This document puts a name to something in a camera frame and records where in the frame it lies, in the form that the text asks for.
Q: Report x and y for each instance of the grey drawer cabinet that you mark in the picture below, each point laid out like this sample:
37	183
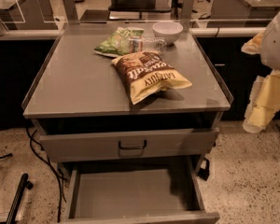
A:
80	91

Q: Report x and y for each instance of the open grey middle drawer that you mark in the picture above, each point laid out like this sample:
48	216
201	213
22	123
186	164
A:
136	191

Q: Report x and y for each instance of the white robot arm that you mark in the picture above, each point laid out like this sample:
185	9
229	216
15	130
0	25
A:
270	46

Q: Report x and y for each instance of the green chip bag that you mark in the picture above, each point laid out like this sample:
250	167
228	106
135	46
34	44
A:
118	43

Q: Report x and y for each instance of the black stand leg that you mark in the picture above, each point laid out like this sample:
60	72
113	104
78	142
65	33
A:
24	184

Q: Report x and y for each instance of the white bowl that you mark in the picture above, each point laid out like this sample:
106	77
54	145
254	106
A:
168	30

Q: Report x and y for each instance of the brown chip bag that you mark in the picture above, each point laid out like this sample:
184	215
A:
144	73

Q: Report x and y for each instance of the yellow taped gripper finger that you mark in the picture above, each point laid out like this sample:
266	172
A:
264	102
253	46

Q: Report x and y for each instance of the clear plastic water bottle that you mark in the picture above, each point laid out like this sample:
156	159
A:
146	44

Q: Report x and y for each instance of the grey top drawer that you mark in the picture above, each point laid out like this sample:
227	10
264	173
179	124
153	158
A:
128	145

